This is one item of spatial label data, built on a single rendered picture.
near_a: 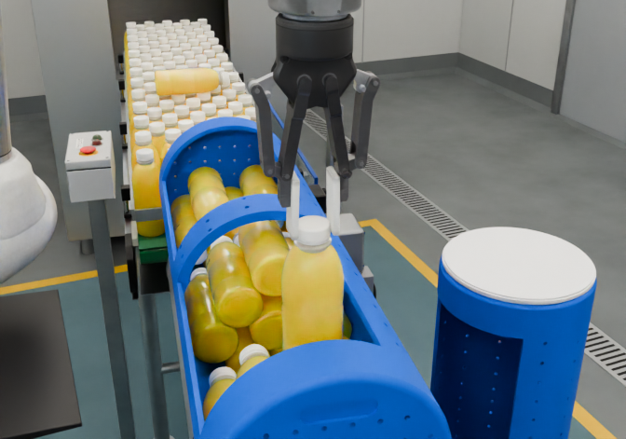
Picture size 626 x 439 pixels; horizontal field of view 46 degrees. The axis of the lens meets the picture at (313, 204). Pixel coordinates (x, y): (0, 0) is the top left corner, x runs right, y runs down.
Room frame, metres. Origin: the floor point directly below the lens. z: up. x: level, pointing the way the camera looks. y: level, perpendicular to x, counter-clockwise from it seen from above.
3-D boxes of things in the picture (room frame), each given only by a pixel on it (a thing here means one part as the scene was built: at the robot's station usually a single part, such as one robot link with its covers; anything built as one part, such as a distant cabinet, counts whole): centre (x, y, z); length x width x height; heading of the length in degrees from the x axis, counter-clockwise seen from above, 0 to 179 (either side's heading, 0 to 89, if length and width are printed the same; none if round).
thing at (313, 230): (0.72, 0.00, 1.34); 0.04 x 0.04 x 0.02
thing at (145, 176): (1.59, 0.39, 0.99); 0.07 x 0.07 x 0.19
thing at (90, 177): (1.65, 0.53, 1.05); 0.20 x 0.10 x 0.10; 14
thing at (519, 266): (1.21, -0.38, 1.03); 0.28 x 0.28 x 0.01
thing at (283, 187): (0.71, 0.04, 1.41); 0.03 x 0.01 x 0.05; 104
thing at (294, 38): (0.72, 0.00, 1.53); 0.08 x 0.07 x 0.09; 104
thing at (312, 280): (0.72, 0.00, 1.24); 0.07 x 0.07 x 0.19
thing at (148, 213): (1.59, 0.22, 0.96); 0.40 x 0.01 x 0.03; 104
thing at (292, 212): (0.72, 0.02, 1.38); 0.03 x 0.01 x 0.07; 14
